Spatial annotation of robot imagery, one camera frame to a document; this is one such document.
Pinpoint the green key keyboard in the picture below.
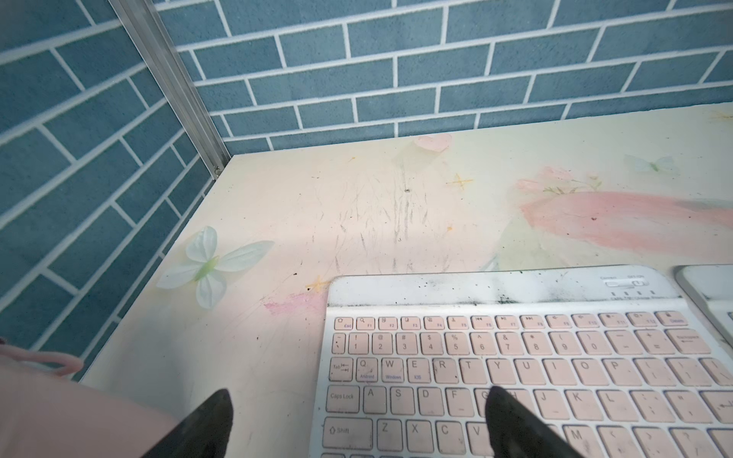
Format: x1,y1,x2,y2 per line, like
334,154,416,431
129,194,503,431
675,264,733,345

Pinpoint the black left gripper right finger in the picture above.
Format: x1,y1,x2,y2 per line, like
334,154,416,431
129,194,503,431
485,385,582,458

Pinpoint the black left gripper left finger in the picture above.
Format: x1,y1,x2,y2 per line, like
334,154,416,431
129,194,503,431
143,389,234,458

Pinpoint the pink pen holder cup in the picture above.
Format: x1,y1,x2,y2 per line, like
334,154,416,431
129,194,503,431
1,341,179,457

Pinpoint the pink keyboard far left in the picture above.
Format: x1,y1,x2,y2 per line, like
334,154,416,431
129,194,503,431
309,265,732,457

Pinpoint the aluminium corner post left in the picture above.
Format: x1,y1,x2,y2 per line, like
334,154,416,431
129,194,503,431
110,0,231,179

